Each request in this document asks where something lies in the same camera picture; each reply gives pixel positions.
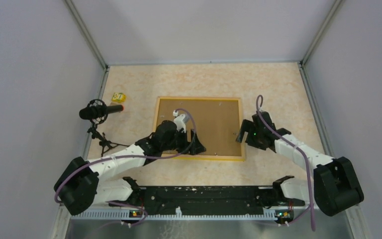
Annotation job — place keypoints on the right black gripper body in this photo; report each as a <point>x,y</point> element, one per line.
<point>253,138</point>

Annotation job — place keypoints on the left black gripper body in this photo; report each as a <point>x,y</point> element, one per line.
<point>181,144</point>

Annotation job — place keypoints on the wooden picture frame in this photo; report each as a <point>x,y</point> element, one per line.
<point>210,158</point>

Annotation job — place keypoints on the brown backing board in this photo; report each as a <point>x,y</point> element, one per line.
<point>210,128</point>

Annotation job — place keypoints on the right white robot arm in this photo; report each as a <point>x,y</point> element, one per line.
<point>331,183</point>

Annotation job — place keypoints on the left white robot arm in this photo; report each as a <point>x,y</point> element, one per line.
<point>82,182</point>

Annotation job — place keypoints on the small yellow toy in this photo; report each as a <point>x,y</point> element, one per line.
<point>118,97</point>

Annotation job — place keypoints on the black microphone on stand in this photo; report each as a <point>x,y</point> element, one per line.
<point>97,113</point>

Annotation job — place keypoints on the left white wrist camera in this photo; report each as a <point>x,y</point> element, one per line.
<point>180,121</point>

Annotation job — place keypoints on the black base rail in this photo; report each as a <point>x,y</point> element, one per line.
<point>209,200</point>

